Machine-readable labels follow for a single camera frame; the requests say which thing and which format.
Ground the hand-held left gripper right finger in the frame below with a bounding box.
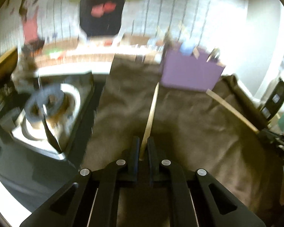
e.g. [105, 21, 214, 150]
[147, 137, 267, 227]

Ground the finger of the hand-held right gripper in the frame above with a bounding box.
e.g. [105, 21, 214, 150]
[257, 128, 282, 145]

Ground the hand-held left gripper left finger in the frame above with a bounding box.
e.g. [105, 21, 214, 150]
[19, 136, 141, 227]

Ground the purple organizer box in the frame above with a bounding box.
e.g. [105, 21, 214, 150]
[159, 41, 227, 93]

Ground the light blue plastic spoon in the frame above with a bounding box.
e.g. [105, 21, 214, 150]
[179, 41, 195, 57]

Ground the brown cloth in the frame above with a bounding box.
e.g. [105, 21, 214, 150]
[82, 56, 284, 227]

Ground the white square appliance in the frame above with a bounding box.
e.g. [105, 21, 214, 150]
[11, 72, 95, 162]

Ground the white microwave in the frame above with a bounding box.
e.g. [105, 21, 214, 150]
[245, 3, 284, 106]

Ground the dark round pot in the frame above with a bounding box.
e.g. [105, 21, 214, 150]
[23, 85, 68, 152]

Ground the cardboard box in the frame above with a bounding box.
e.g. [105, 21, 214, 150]
[35, 33, 166, 67]

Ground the gold-rimmed dark frame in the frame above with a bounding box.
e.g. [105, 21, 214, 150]
[0, 47, 19, 88]

